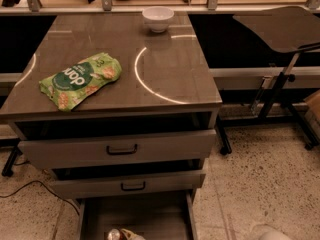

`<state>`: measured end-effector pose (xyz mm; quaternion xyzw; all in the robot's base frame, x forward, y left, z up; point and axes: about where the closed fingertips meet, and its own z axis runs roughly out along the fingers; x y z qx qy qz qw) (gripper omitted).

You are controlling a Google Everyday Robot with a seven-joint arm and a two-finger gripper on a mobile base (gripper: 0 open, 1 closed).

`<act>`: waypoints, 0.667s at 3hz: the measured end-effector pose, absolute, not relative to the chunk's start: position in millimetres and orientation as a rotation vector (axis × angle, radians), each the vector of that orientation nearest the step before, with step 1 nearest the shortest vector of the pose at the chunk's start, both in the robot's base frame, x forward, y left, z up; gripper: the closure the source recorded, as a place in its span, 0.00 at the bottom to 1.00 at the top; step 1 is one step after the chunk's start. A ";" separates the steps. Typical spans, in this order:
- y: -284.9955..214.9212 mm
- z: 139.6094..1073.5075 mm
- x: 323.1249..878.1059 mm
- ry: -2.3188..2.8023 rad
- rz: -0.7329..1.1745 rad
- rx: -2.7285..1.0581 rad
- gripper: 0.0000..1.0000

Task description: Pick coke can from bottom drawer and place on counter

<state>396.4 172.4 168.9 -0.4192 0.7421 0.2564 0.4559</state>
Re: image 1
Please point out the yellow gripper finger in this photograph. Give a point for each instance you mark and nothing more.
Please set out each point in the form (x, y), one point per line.
(129, 235)

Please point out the red coke can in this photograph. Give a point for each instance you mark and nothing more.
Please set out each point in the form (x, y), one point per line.
(115, 234)

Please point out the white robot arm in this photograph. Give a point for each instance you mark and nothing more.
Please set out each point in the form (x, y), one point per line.
(273, 234)

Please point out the grey bottom drawer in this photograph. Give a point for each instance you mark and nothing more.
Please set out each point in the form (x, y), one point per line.
(154, 216)

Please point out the grey drawer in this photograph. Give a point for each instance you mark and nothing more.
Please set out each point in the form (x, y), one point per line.
(85, 152)
(110, 186)
(154, 216)

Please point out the grey middle drawer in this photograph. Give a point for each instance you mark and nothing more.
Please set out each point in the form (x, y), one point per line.
(110, 186)

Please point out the grey top drawer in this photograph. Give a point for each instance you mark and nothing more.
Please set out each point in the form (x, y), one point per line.
(85, 152)

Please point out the grey drawer cabinet counter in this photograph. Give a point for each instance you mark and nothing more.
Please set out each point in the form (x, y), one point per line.
(165, 86)

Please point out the green chip bag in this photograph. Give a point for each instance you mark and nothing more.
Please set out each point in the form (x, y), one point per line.
(70, 87)

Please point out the white bowl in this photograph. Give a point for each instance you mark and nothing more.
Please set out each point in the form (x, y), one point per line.
(157, 18)

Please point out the cardboard box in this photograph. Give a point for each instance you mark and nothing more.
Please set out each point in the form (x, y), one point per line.
(313, 113)

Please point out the black middle drawer handle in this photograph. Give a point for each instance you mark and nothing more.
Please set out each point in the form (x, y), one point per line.
(128, 187)

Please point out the black drawer handle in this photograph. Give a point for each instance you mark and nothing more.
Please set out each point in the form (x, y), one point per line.
(119, 152)
(128, 187)

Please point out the black top drawer handle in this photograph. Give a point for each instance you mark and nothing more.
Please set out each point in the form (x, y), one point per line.
(119, 152)

